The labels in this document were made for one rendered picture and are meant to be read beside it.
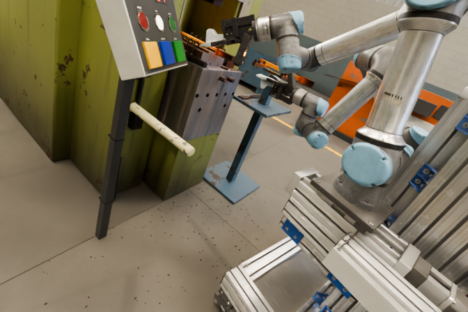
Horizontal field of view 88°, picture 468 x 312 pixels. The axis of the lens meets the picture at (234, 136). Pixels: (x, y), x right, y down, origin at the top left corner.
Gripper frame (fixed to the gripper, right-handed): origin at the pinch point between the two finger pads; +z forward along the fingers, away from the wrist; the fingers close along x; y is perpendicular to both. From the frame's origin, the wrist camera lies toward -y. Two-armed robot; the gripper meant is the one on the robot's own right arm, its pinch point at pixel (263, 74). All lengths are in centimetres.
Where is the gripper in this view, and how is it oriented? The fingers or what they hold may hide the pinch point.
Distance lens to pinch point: 125.9
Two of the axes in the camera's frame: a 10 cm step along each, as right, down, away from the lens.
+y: -3.4, 8.4, 4.2
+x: 5.6, -1.7, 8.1
